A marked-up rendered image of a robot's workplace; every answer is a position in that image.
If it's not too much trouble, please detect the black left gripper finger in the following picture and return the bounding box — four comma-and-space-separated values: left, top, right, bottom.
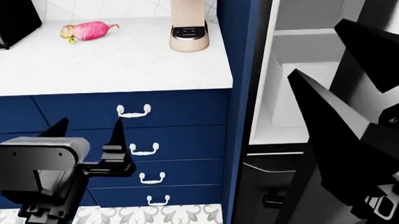
99, 117, 135, 168
42, 116, 70, 139

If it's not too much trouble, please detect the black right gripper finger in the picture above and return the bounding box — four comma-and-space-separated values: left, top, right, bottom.
327, 17, 399, 122
267, 64, 399, 224

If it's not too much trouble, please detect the white fridge crisper bin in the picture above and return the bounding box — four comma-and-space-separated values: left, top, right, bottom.
267, 52, 350, 130

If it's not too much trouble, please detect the black fridge with white interior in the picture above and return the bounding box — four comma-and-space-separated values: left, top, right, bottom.
221, 0, 399, 224

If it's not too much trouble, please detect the black fridge freezer drawer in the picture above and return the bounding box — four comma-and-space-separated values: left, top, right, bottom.
226, 150, 316, 224

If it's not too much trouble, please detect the navy blue base cabinet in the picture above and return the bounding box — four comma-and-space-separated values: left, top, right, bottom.
0, 87, 237, 213

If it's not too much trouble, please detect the navy blue drawer front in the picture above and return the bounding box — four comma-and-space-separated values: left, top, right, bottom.
66, 124, 231, 165
90, 183, 226, 209
31, 88, 233, 132
87, 158, 228, 189

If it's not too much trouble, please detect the pink radish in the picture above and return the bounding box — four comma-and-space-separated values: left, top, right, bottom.
60, 20, 120, 45

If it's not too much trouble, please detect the navy blue tall side panel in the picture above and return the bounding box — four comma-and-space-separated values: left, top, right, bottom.
214, 0, 270, 224

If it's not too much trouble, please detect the black countertop appliance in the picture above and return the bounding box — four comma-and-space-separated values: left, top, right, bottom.
0, 0, 44, 51

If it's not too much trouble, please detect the beige coffee machine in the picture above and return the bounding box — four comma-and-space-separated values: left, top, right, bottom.
167, 0, 211, 54

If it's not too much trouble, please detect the white drawer handle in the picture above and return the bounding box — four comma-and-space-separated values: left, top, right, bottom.
138, 171, 167, 185
129, 142, 161, 156
116, 103, 152, 119
146, 194, 172, 207

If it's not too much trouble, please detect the grey black wrist camera box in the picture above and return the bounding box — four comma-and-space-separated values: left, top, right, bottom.
0, 134, 92, 199

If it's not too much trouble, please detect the black freezer drawer handle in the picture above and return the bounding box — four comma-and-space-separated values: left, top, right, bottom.
261, 190, 284, 208

